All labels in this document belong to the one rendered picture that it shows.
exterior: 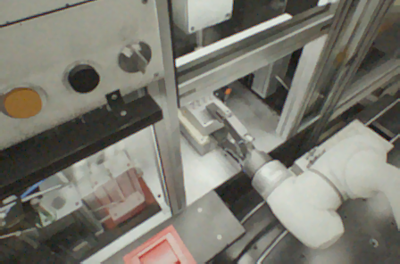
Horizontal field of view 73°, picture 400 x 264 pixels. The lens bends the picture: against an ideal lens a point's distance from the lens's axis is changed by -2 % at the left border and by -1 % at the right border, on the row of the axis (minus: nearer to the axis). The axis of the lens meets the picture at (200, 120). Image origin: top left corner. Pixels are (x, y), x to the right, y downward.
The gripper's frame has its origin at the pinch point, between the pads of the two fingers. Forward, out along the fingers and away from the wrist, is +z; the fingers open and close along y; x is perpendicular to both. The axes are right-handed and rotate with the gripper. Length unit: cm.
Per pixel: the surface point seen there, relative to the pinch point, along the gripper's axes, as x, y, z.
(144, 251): 33.3, -4.0, -18.8
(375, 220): -35, -32, -47
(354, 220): -29, -32, -42
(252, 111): -18.3, -9.5, 2.1
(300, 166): -13.9, -7.7, -22.9
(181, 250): 26.4, -3.7, -23.3
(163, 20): 19.5, 43.9, -13.3
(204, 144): 5.4, -4.4, -2.9
